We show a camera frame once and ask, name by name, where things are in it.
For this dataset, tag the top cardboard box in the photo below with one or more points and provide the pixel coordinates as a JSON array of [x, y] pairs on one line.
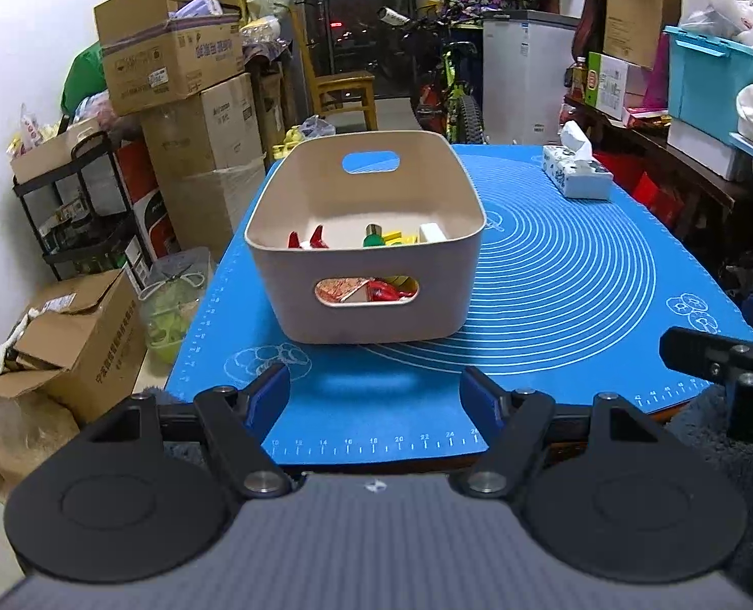
[[156, 52]]

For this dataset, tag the black metal shelf rack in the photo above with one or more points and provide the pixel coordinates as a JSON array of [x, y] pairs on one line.
[[81, 215]]

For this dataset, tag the white charger plug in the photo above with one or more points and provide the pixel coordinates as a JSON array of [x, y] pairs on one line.
[[431, 233]]

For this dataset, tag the green black bicycle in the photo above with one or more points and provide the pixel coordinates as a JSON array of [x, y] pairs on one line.
[[442, 96]]

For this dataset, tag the yellow plastic jug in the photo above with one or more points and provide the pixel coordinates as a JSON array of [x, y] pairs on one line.
[[292, 138]]

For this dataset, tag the wooden chair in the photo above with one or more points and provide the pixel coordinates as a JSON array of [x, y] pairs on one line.
[[351, 92]]

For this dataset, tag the blue silicone baking mat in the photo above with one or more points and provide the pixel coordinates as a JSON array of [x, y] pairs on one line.
[[570, 298]]

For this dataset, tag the large taped cardboard box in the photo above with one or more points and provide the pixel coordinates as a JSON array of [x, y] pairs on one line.
[[208, 160]]

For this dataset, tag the red plastic tongs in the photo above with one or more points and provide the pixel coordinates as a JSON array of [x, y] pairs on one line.
[[315, 241]]

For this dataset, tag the white chest freezer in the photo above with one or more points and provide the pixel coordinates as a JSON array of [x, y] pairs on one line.
[[525, 57]]

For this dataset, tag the green white carton box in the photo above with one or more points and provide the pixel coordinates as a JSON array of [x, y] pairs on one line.
[[614, 85]]

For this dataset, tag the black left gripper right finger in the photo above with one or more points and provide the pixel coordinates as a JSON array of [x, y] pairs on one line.
[[601, 486]]

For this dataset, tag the green bottle with metal cap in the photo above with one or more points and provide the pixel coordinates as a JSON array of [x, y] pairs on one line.
[[373, 236]]

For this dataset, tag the white tissue pack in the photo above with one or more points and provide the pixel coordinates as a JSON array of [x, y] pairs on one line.
[[573, 169]]

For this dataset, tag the red patterned box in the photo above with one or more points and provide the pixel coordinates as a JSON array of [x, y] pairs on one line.
[[342, 290]]

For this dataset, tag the teal plastic storage crate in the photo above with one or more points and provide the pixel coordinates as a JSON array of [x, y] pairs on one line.
[[705, 76]]

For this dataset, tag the green clear lidded container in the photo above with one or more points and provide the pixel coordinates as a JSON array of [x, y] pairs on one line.
[[170, 299]]

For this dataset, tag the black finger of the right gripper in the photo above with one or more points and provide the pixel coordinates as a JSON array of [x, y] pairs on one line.
[[723, 361]]

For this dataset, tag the brown paper sack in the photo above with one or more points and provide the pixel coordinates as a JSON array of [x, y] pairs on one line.
[[32, 428]]

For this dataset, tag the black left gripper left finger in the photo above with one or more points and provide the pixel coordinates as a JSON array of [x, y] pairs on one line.
[[149, 486]]

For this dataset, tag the yellow toy block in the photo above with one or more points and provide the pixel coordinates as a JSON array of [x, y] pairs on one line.
[[399, 238]]

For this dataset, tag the beige plastic storage bin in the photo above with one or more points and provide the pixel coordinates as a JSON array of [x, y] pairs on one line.
[[398, 180]]

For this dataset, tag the open cardboard box on floor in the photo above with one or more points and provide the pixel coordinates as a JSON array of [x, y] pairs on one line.
[[84, 350]]

